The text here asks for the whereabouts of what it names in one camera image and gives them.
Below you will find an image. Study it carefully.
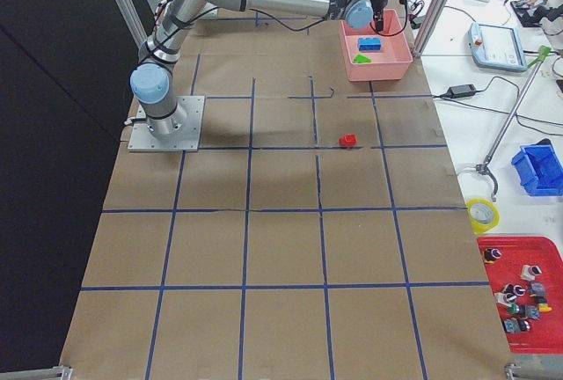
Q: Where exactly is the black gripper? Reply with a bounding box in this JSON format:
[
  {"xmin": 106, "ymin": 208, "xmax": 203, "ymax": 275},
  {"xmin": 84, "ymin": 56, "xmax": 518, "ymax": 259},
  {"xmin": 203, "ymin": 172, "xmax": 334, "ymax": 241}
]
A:
[{"xmin": 370, "ymin": 0, "xmax": 386, "ymax": 32}]

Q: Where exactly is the blue toy block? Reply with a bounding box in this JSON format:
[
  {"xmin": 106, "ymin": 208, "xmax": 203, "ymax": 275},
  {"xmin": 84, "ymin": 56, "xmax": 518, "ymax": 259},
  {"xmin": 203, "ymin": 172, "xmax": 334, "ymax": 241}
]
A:
[{"xmin": 357, "ymin": 37, "xmax": 383, "ymax": 53}]

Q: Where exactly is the green toy block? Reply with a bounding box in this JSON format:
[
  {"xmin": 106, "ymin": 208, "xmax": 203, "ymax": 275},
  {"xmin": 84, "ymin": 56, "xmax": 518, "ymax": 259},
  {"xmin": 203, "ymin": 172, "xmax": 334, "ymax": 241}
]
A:
[{"xmin": 353, "ymin": 54, "xmax": 371, "ymax": 64}]

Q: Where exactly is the pink plastic box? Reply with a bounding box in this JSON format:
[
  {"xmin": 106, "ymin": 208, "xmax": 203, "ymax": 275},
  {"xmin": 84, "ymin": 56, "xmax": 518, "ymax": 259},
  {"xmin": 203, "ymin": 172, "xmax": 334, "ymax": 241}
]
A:
[{"xmin": 340, "ymin": 9, "xmax": 413, "ymax": 82}]

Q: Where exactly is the black power adapter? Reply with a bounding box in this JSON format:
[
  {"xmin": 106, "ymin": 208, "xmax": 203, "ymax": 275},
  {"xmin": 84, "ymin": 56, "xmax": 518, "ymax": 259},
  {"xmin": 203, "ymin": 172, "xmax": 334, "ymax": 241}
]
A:
[{"xmin": 445, "ymin": 84, "xmax": 478, "ymax": 99}]

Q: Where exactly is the teach pendant tablet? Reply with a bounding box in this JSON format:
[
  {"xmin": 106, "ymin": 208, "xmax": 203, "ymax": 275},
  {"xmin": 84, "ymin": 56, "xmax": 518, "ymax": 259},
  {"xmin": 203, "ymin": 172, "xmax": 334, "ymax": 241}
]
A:
[{"xmin": 468, "ymin": 22, "xmax": 527, "ymax": 72}]

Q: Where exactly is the red toy block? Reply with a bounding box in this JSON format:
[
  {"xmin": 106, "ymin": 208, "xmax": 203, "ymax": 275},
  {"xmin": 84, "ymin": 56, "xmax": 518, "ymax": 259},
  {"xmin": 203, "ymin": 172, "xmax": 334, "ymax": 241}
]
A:
[{"xmin": 339, "ymin": 134, "xmax": 358, "ymax": 149}]

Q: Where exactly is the reacher grabber tool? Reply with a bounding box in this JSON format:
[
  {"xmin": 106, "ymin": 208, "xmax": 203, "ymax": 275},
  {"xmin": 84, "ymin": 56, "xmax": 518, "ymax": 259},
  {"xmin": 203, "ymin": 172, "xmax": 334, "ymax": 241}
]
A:
[{"xmin": 474, "ymin": 46, "xmax": 552, "ymax": 202}]

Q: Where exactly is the blue storage bin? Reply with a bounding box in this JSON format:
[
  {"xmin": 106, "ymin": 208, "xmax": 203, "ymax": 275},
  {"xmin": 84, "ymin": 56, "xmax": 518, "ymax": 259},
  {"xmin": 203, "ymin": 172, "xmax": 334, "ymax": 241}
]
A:
[{"xmin": 511, "ymin": 138, "xmax": 562, "ymax": 196}]

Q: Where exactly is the yellow tape roll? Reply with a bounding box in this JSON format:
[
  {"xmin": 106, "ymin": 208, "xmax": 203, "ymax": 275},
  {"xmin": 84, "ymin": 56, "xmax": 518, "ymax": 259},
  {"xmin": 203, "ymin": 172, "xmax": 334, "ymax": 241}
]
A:
[{"xmin": 466, "ymin": 198, "xmax": 500, "ymax": 235}]

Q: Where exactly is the red plastic tray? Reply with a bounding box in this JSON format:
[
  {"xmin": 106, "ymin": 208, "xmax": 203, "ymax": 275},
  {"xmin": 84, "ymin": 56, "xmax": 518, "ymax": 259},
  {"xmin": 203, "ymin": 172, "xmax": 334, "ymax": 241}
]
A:
[{"xmin": 478, "ymin": 236, "xmax": 562, "ymax": 354}]

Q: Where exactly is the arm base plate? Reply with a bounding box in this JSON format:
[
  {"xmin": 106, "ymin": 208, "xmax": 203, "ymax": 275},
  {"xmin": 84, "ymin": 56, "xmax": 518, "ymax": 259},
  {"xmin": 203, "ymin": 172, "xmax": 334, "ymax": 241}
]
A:
[{"xmin": 128, "ymin": 95, "xmax": 205, "ymax": 152}]

